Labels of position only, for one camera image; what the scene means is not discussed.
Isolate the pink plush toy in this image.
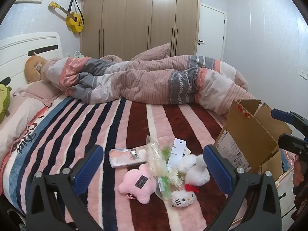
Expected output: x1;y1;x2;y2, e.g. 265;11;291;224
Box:
118;164;157;204

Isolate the pink packaged cloth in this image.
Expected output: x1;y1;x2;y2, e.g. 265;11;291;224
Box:
109;146;147;168

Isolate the Hello Kitty plush toy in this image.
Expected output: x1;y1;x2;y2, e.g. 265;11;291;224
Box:
171;184;199;208

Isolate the white plush toy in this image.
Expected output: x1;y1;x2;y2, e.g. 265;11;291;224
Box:
176;154;210;187

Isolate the white artificial flower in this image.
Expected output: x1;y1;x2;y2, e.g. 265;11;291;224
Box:
167;167;185;188

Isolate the cream towel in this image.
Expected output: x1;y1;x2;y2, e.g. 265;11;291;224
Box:
146;136;171;201

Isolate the brown cardboard box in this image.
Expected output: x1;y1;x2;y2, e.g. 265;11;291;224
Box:
214;100;292;180

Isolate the striped fleece blanket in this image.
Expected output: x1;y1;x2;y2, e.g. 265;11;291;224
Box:
2;98;226;230

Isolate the pink grey striped duvet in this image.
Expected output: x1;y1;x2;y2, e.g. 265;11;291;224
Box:
41;55;253;115

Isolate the white paper tag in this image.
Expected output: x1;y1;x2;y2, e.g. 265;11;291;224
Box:
167;138;191;171

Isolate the white door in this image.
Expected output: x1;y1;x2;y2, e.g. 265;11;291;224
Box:
197;5;227;60

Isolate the green plush toy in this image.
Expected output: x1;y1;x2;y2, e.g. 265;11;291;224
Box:
0;77;12;123

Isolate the pink pillow behind duvet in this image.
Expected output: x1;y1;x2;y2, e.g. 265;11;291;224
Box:
131;43;171;61

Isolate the white bed headboard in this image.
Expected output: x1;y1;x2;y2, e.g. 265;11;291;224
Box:
0;31;63;90

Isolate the yellow ukulele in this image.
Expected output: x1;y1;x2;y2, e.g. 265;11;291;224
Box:
49;0;85;33

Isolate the beige wooden wardrobe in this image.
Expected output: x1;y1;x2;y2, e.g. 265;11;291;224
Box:
80;0;200;60

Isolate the white wall switch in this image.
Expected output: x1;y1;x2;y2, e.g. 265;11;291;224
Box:
299;69;308;80

